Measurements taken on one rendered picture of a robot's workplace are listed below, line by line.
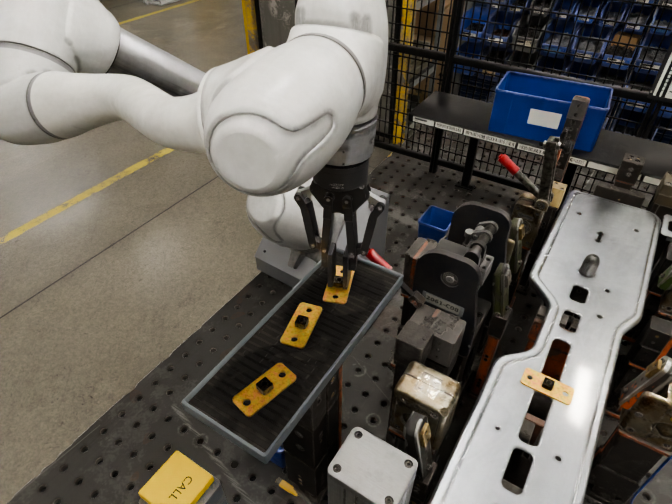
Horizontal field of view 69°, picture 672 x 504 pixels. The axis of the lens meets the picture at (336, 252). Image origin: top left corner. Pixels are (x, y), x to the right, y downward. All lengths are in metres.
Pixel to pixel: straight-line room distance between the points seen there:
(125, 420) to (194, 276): 1.42
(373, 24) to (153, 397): 1.00
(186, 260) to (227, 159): 2.31
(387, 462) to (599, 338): 0.53
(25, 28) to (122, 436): 0.83
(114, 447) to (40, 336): 1.41
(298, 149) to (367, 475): 0.43
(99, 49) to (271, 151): 0.63
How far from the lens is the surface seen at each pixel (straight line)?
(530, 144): 1.57
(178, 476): 0.64
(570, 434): 0.90
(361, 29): 0.54
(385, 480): 0.67
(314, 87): 0.42
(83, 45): 0.96
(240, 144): 0.40
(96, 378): 2.32
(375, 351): 1.29
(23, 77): 0.90
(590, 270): 1.16
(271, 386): 0.67
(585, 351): 1.02
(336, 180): 0.63
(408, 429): 0.72
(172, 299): 2.51
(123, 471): 1.21
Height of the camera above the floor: 1.72
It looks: 41 degrees down
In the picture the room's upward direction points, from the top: straight up
